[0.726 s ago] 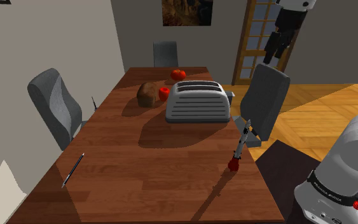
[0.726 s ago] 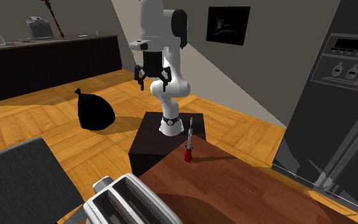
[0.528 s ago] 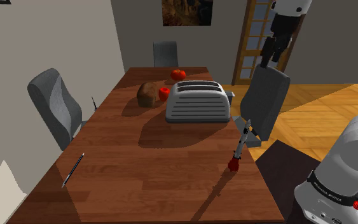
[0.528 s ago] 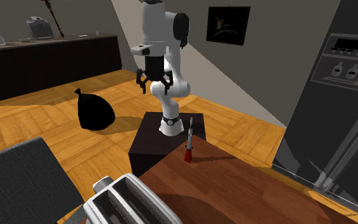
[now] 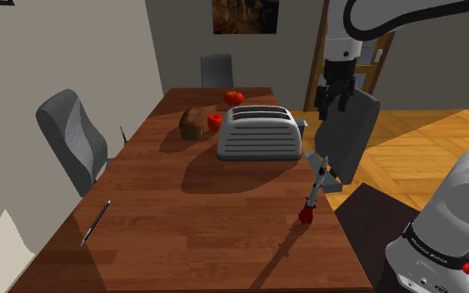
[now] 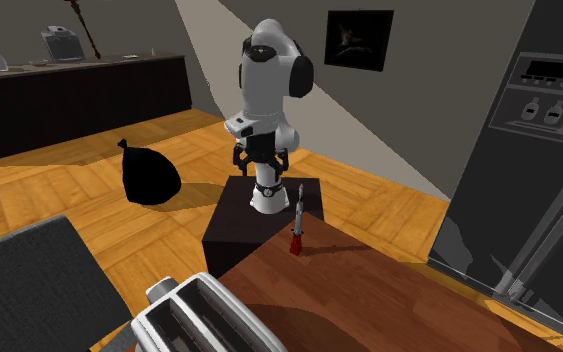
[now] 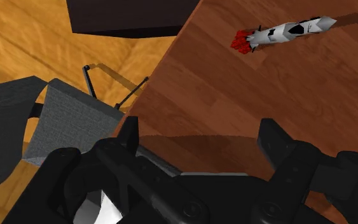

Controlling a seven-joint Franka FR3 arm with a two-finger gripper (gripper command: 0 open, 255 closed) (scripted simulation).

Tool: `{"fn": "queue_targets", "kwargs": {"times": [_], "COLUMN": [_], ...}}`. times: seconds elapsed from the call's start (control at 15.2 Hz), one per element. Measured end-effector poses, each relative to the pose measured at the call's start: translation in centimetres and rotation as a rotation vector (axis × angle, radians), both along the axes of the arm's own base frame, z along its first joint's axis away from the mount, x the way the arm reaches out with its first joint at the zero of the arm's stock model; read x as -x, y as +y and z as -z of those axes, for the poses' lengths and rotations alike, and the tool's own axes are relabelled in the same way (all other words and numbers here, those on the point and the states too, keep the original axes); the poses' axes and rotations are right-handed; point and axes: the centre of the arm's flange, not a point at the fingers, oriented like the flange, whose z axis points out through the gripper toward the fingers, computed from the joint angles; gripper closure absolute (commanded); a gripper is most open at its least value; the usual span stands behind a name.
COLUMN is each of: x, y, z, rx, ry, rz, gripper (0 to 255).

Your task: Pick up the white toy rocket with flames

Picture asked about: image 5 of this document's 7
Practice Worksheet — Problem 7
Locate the brown wooden table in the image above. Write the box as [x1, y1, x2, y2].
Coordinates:
[8, 87, 374, 293]

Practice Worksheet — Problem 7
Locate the dark robot stand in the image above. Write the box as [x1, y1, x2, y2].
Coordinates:
[334, 182, 469, 293]

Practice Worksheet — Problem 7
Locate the dark brown wall picture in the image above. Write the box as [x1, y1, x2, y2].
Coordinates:
[212, 0, 280, 35]

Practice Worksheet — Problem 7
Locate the brown bread loaf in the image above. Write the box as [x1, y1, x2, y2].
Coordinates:
[178, 107, 212, 142]

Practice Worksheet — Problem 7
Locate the wooden door with glass panes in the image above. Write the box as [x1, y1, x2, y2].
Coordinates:
[303, 0, 396, 113]

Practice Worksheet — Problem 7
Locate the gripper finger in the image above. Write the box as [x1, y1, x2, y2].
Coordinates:
[314, 85, 332, 122]
[337, 82, 357, 113]

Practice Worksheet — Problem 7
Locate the red tomato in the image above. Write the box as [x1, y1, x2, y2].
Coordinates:
[223, 90, 245, 107]

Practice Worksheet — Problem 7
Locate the grey toy rocket red flame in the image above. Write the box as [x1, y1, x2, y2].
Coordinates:
[298, 156, 331, 226]

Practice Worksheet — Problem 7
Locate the grey curved chair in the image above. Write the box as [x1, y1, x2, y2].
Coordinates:
[35, 88, 116, 199]
[200, 53, 235, 89]
[302, 87, 382, 194]

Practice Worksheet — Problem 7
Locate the grey two-slot toaster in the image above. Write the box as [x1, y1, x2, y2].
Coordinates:
[216, 105, 309, 162]

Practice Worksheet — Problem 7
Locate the dark pencil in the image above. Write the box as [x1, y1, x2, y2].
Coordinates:
[80, 200, 112, 247]

